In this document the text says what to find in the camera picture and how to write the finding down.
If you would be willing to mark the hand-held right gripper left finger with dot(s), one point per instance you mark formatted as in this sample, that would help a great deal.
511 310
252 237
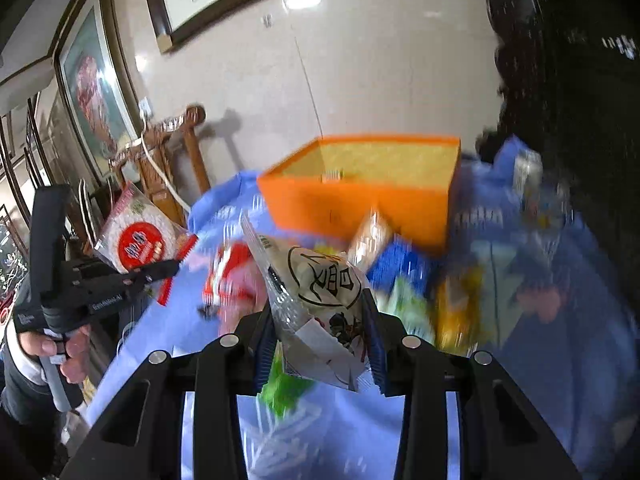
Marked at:
264 360

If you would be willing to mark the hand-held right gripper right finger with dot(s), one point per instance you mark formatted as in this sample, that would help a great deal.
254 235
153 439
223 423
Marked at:
377 357

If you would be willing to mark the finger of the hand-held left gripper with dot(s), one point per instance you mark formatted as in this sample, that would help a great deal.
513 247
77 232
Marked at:
155 271

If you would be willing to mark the red white rice cracker packet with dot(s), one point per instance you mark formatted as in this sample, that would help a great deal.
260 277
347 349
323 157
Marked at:
140 240

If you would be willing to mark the white packet black circle print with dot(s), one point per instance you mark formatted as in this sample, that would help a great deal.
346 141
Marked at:
325 280

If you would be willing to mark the orange box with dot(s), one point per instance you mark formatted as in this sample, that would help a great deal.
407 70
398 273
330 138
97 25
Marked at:
320 205

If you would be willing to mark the person's left hand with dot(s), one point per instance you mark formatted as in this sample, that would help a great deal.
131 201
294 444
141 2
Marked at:
72 360

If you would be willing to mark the bright green snack packet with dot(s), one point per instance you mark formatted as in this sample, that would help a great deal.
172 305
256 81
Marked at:
285 392

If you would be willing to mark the red snack packet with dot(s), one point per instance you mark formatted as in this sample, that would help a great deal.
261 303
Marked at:
230 270

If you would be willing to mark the yellow snack packet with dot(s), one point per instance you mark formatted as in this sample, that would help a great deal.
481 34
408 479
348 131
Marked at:
455 310

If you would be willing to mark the carved wooden chair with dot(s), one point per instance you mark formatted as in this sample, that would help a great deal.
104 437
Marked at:
195 160

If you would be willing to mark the framed red flower painting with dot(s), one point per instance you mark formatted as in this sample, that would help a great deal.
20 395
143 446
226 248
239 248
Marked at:
95 85

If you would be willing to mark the blue printed tablecloth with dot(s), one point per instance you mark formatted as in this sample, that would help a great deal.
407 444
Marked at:
575 360

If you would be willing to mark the white blue snack packet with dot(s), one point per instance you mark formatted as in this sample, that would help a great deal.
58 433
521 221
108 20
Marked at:
529 172

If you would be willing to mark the dark cabinet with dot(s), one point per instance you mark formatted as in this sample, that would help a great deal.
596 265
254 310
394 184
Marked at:
575 85

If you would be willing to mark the white wall outlet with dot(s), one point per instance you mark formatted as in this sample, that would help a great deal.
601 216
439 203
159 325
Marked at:
145 107

